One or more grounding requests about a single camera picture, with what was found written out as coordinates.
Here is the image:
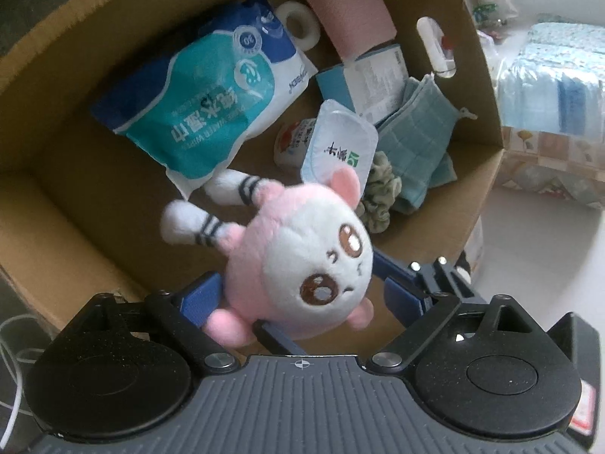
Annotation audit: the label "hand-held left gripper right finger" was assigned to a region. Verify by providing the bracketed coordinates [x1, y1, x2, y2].
[368, 277, 551, 374]

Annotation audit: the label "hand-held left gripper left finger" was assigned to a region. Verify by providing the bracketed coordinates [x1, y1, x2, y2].
[57, 271, 239, 374]

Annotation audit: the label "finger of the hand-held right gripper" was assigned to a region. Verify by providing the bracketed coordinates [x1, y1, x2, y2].
[371, 248, 485, 303]
[253, 319, 306, 355]

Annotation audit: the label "green fabric scrunchie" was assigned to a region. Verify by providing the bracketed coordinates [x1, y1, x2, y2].
[357, 150, 402, 233]

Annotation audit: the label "pink and white plush toy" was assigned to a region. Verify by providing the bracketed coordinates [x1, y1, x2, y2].
[160, 168, 375, 347]

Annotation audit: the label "teal towel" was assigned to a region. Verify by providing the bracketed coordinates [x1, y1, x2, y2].
[375, 74, 478, 213]

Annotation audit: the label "white plastic yogurt cup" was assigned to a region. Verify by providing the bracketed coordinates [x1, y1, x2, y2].
[300, 99, 380, 185]

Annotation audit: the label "red and white packet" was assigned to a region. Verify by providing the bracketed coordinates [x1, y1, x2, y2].
[275, 117, 318, 170]

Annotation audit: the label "brown cardboard box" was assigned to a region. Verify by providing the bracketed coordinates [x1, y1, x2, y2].
[0, 0, 506, 346]

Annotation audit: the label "light blue paper box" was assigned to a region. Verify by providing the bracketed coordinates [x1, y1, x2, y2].
[316, 44, 410, 121]

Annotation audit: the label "blue wet wipes pack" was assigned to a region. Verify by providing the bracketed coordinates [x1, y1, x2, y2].
[90, 0, 318, 199]

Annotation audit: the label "white tape roll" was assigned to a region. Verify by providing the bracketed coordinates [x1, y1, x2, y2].
[275, 2, 323, 50]

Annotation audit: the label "pink cloth pack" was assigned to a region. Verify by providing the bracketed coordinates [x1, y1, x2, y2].
[298, 0, 398, 62]

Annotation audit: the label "patterned folded mattress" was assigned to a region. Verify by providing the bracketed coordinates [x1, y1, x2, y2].
[501, 125, 605, 209]

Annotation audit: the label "stack of blue plastic packs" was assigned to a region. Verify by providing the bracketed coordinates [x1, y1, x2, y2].
[494, 23, 605, 138]

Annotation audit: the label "clear plastic bag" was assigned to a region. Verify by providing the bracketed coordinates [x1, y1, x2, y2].
[473, 0, 518, 31]

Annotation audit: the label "white cable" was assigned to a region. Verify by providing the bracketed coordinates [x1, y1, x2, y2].
[0, 314, 50, 419]

